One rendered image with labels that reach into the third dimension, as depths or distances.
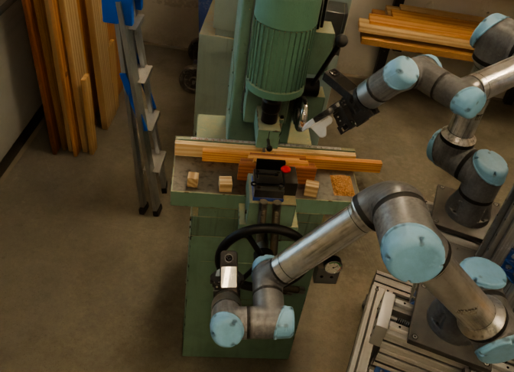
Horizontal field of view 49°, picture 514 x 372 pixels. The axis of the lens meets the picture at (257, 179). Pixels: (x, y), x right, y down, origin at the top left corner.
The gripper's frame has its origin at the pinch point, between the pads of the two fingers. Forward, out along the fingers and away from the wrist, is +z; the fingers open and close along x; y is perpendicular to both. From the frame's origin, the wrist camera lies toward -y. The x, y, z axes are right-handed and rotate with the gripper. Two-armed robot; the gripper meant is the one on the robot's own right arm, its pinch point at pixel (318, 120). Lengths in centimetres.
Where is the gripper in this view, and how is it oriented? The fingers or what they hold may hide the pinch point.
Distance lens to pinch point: 164.0
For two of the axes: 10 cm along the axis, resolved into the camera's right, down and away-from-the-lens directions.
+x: 7.4, -3.6, 5.7
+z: -4.8, 3.2, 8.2
